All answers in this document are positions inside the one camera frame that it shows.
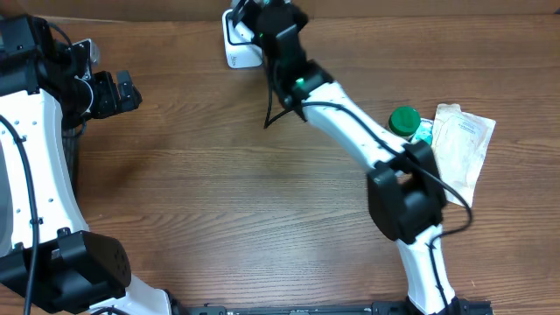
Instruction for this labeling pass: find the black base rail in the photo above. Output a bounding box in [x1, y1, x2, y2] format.
[171, 298, 494, 315]

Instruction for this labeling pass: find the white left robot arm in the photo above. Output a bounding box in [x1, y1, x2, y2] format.
[1, 14, 182, 314]

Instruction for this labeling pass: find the grey plastic basket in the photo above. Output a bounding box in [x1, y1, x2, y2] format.
[62, 124, 85, 193]

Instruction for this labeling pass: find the white barcode scanner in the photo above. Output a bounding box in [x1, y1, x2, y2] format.
[222, 9, 263, 69]

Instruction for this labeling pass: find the clear snack bag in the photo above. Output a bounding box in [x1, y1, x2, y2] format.
[431, 103, 496, 207]

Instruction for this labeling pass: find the green lid jar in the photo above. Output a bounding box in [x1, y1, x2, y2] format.
[388, 106, 421, 140]

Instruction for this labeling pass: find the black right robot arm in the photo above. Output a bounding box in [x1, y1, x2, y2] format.
[227, 1, 460, 314]

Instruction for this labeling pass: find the teal Kleenex tissue pack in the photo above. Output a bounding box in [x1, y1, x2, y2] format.
[410, 118, 434, 145]

